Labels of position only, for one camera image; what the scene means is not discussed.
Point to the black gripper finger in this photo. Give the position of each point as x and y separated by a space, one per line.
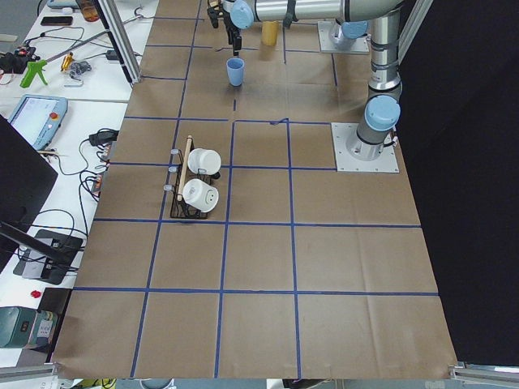
235 39

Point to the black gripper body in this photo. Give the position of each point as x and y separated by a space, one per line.
231 29

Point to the light blue plastic cup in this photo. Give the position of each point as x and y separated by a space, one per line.
235 70

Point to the bamboo chopstick holder cup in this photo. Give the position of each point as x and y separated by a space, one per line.
269 32

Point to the white plain mug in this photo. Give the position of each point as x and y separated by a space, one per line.
204 161

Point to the white smiley mug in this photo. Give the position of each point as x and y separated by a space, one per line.
200 195

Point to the black power adapter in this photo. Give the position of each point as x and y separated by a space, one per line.
103 136

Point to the black smartphone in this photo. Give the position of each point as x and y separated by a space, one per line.
65 21

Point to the blue teach pendant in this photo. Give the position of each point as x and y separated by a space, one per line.
37 118

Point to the black monitor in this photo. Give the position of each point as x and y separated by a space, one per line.
26 179

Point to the green box device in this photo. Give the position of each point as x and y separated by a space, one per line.
23 327

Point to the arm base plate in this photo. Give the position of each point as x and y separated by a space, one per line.
354 156
360 46

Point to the aluminium frame post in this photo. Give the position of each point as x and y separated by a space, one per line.
117 34

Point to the black wire mug rack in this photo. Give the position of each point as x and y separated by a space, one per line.
179 209

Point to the green handled reacher tool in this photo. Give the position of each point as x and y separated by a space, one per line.
37 68

